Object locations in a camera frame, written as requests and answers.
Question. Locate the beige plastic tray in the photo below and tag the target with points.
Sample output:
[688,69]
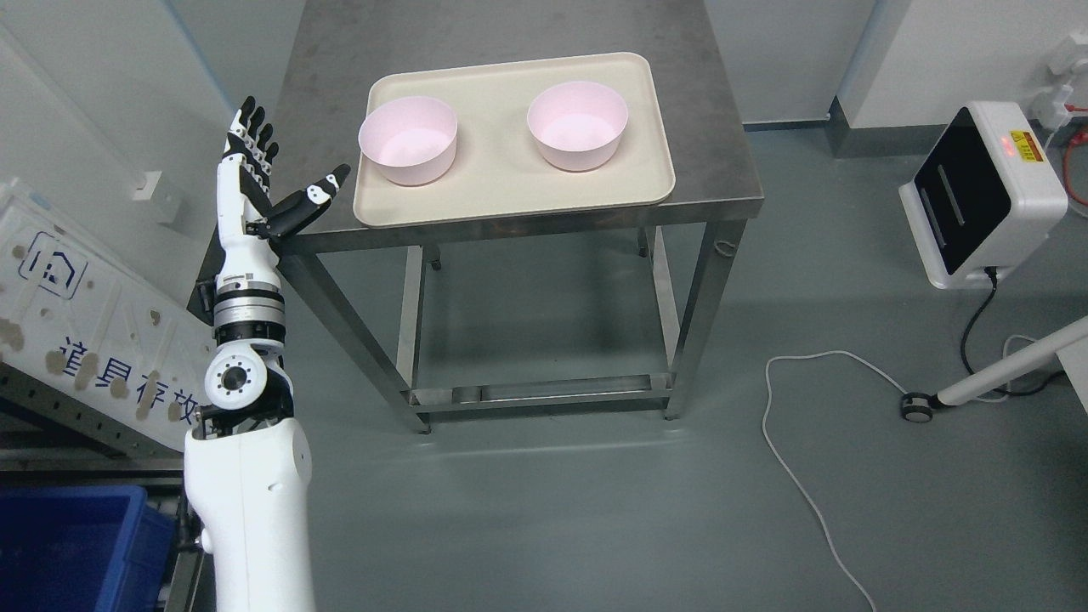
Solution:
[498,172]

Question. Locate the white stand leg with caster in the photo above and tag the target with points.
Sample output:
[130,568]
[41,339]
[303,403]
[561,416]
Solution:
[1068,345]

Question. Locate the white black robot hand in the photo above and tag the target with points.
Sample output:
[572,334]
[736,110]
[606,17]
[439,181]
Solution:
[249,225]

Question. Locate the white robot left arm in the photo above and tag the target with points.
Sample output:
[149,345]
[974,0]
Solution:
[247,460]

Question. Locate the white black box device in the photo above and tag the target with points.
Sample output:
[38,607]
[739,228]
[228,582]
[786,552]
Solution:
[985,198]

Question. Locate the white wall socket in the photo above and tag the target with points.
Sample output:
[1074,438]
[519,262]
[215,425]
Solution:
[159,197]

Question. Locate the stainless steel table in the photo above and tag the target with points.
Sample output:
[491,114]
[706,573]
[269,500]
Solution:
[682,177]

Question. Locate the white wall outlet box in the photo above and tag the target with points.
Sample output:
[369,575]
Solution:
[1065,64]

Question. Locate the blue plastic bin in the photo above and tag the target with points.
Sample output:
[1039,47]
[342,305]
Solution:
[82,548]

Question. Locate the pink bowl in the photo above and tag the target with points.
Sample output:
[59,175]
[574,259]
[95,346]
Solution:
[411,140]
[577,126]

